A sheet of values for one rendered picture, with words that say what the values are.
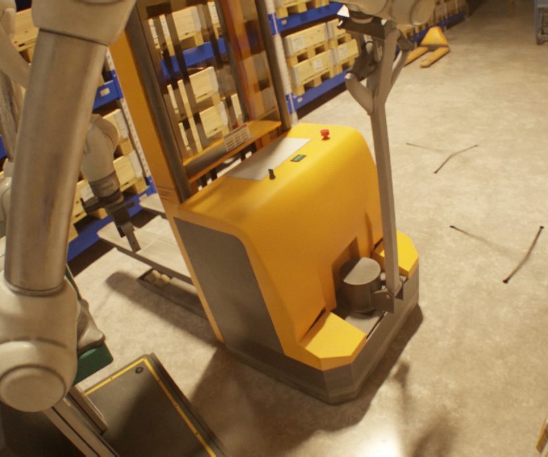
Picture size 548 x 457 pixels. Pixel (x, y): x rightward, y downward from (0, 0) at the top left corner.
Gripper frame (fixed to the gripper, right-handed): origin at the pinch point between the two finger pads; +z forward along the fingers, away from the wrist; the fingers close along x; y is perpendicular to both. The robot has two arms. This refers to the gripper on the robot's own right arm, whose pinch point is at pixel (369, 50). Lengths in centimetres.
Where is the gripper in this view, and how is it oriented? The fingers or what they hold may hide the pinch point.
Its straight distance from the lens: 119.5
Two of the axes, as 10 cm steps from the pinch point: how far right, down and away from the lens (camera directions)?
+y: -5.3, 8.2, -2.1
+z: 2.6, 4.0, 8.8
